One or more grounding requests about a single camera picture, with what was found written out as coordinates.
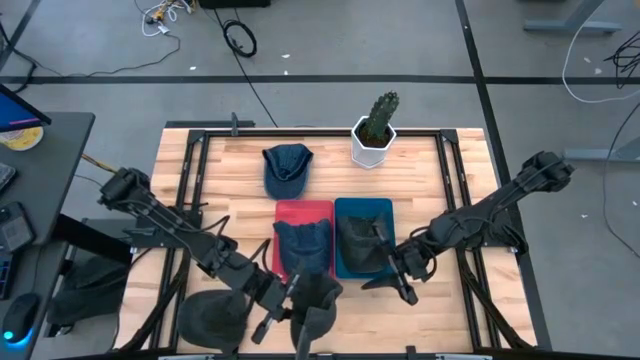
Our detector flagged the white cable bundle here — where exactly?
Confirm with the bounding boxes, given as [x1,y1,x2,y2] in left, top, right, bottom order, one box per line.
[133,0,194,37]

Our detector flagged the black desk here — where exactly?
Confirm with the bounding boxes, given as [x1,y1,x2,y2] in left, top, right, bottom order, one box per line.
[0,112,96,360]

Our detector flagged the computer monitor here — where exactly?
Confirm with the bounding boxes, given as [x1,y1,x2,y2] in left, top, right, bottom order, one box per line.
[0,82,53,134]

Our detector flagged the red plastic tray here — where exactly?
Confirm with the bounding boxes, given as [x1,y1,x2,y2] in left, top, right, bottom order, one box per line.
[271,199,336,281]

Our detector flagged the yellow multicolour wires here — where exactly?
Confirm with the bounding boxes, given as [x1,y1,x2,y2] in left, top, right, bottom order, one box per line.
[82,153,119,175]

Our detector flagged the blue plastic tray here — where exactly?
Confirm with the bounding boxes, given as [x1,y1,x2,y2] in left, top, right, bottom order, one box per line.
[333,197,397,280]

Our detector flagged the black computer mouse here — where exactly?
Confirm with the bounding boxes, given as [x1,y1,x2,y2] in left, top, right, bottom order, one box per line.
[1,292,41,346]

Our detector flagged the black tangled cables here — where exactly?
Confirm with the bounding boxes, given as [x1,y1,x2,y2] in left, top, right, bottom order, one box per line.
[603,29,640,91]

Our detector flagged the white floor cable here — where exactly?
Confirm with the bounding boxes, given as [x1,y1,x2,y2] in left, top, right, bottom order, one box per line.
[562,0,640,105]

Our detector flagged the white hexagonal plant pot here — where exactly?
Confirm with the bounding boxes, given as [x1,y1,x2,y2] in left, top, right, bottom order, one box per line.
[350,115,398,170]

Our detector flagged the blue denim cap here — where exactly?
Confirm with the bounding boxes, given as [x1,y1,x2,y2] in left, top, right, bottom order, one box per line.
[261,143,315,201]
[272,218,334,279]

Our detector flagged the black handheld device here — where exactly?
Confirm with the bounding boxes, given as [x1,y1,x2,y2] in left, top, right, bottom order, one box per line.
[0,201,36,254]

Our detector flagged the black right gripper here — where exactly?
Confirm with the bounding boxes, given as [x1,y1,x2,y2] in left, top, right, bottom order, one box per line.
[360,219,435,307]

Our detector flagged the thin black floor cable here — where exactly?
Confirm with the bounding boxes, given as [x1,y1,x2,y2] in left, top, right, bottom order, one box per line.
[0,32,181,80]

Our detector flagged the black bag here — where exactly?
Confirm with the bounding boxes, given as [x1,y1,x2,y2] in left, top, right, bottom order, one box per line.
[47,254,129,339]

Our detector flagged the black box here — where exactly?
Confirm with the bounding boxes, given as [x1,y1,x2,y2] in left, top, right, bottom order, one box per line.
[198,0,272,10]

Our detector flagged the black metal table frame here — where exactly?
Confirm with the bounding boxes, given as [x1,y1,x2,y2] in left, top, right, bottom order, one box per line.
[149,127,501,360]

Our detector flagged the black coiled cable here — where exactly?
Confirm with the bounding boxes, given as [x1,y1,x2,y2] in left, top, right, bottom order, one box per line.
[222,18,259,59]

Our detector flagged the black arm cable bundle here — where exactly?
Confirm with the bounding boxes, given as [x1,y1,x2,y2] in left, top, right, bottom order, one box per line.
[118,247,189,352]
[458,247,532,350]

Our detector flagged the yellow round bowl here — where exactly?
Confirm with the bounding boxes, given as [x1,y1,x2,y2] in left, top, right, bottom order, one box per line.
[0,125,45,152]

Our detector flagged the dark grey cap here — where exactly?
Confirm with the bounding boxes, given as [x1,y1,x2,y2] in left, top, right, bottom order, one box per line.
[176,288,256,354]
[288,272,345,360]
[337,213,394,275]

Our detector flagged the grey table leg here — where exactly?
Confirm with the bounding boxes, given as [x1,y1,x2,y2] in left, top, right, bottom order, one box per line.
[563,134,640,164]
[523,0,624,36]

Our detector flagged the green cactus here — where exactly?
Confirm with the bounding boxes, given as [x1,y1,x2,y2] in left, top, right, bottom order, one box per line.
[360,90,401,146]

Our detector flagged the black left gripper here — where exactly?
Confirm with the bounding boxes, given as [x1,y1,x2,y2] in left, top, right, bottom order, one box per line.
[251,272,302,345]

